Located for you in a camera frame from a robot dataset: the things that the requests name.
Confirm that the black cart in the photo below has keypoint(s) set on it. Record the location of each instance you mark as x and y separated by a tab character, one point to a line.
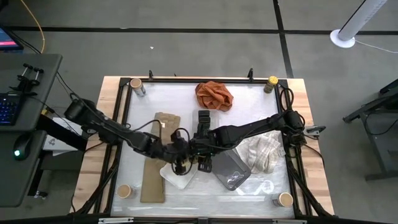
382	137

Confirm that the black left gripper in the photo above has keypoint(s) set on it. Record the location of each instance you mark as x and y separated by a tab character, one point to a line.
179	152

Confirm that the tan lid spice jar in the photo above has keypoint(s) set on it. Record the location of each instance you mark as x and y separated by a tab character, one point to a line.
285	199
125	191
136	83

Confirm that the grey desk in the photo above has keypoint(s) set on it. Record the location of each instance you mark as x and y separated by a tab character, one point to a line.
40	102

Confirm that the clear plastic bag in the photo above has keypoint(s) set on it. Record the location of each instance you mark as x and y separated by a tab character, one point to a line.
264	186

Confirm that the cream checked cloth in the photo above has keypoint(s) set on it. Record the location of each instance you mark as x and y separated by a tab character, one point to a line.
264	155

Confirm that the white table cover sheet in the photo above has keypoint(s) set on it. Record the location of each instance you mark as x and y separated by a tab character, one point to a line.
174	102

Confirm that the black frame clamp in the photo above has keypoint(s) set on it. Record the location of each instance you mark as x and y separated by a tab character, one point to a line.
250	73
150	75

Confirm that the black keyboard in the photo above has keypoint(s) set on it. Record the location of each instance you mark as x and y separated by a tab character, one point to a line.
9	109

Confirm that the tan cloth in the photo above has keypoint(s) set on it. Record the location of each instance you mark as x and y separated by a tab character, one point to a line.
152	183

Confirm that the black clamp stand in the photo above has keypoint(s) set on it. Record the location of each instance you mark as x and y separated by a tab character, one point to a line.
28	82

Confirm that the tower fan white round base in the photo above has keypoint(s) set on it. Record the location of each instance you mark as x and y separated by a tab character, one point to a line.
342	39

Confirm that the white printed paper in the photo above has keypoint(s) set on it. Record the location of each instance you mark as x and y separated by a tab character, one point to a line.
57	144

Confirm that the black computer mouse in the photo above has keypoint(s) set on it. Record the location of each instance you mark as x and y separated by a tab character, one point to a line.
22	146

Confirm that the grey translucent plastic bin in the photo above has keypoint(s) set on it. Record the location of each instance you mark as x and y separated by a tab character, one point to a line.
230	171

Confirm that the black metal table frame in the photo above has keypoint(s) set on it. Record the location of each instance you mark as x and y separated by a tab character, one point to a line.
186	80

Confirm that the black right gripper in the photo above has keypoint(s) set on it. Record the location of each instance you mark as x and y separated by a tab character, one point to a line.
203	143

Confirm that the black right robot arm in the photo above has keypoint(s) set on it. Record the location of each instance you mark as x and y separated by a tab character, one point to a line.
248	127

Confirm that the white square plate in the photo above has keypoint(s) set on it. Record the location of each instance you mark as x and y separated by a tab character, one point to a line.
177	180

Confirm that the orange crumpled cloth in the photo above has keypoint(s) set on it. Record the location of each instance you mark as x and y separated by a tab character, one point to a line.
214	96

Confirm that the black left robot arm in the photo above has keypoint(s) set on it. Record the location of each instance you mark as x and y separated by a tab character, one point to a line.
109	129

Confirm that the monitor screen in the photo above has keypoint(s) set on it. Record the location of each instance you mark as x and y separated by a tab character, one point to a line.
7	40

